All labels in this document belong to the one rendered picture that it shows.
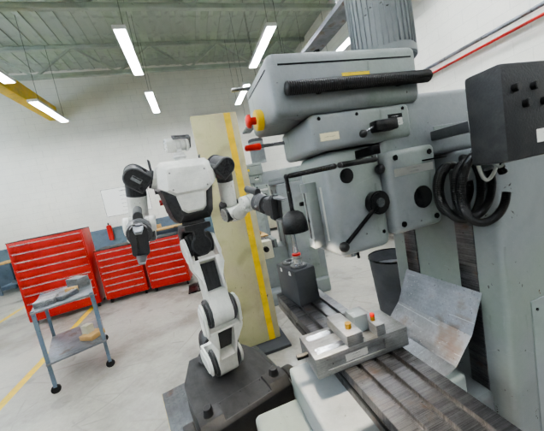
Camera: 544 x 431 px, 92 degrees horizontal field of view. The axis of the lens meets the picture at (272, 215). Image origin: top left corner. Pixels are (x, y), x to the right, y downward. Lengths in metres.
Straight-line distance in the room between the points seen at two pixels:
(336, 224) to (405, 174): 0.26
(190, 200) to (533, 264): 1.31
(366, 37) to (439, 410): 1.08
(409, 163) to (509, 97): 0.27
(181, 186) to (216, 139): 1.31
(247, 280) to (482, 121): 2.27
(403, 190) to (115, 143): 9.77
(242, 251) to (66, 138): 8.73
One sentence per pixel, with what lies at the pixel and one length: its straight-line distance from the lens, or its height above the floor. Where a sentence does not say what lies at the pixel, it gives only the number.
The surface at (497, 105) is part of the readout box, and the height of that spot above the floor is 1.64.
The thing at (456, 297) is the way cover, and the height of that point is 1.05.
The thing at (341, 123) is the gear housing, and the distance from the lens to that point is 0.80.
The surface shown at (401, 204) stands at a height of 1.43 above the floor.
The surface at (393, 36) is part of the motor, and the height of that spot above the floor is 1.94.
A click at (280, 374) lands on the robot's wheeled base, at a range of 1.57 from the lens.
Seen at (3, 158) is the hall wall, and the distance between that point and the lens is 11.19.
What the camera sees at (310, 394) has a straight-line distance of 1.09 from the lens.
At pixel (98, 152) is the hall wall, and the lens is 10.30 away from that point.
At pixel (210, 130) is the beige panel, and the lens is 2.58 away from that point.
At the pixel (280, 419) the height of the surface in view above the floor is 0.73.
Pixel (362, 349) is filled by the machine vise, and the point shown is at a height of 0.97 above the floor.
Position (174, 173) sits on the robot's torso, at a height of 1.70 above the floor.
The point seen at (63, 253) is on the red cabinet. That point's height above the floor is 1.09.
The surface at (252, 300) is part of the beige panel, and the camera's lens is 2.74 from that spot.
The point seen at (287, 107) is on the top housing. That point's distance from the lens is 0.73.
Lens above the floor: 1.56
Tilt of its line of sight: 6 degrees down
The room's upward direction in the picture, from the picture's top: 11 degrees counter-clockwise
